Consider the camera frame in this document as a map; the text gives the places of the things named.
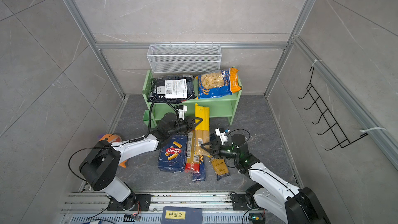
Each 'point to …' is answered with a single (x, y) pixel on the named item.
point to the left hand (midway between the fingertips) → (203, 117)
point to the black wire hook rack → (333, 127)
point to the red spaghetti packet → (193, 160)
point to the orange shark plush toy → (113, 138)
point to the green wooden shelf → (225, 106)
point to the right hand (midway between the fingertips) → (202, 147)
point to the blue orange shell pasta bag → (217, 83)
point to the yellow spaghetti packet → (202, 131)
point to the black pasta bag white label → (172, 88)
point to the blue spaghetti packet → (201, 175)
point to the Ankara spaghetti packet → (219, 168)
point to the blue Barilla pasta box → (172, 154)
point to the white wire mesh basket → (184, 58)
